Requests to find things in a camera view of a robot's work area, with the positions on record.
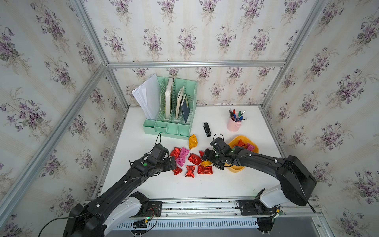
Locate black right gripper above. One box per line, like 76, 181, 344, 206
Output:
198, 149, 224, 169

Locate yellow tea bag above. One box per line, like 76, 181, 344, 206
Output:
189, 134, 198, 150
201, 161, 212, 167

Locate pink tea bag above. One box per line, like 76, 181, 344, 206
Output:
246, 143, 255, 151
176, 147, 190, 167

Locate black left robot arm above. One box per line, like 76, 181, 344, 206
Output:
63, 155, 176, 237

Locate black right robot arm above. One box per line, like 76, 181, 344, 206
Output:
201, 146, 317, 208

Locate yellow storage tray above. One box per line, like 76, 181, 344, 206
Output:
226, 135, 259, 173

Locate pink pen cup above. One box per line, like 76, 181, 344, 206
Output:
227, 119, 242, 132

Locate black stapler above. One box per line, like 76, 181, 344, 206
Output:
203, 122, 212, 137

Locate pens in cup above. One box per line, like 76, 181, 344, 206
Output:
229, 110, 246, 122

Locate dark blue booklet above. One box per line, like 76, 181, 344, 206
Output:
181, 94, 190, 123

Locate white paper stack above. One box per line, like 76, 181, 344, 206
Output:
132, 74, 160, 120

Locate cream book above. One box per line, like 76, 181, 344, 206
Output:
165, 78, 174, 120

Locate mint green desk organizer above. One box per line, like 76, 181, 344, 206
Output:
142, 77, 197, 140

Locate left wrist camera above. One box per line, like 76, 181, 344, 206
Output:
151, 143, 169, 162

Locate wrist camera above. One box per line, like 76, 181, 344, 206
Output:
151, 143, 169, 162
210, 137, 228, 152

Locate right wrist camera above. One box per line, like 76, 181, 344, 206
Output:
210, 137, 228, 152

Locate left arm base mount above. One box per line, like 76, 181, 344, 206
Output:
130, 192, 163, 218

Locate aluminium rail frame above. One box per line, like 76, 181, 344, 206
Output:
82, 195, 323, 221

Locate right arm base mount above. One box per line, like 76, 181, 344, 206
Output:
236, 189, 281, 217

